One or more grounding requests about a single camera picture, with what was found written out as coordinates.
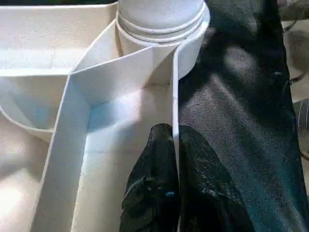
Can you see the black work mat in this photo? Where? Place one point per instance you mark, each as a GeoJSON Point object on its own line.
{"type": "Point", "coordinates": [241, 120]}

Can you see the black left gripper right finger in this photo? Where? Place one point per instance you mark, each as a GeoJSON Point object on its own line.
{"type": "Point", "coordinates": [207, 193]}

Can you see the white plastic table leg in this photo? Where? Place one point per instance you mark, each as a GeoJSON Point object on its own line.
{"type": "Point", "coordinates": [159, 14]}

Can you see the white plastic table top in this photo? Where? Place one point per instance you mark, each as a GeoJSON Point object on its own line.
{"type": "Point", "coordinates": [48, 36]}

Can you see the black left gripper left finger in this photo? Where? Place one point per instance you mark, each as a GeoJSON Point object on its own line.
{"type": "Point", "coordinates": [154, 183]}

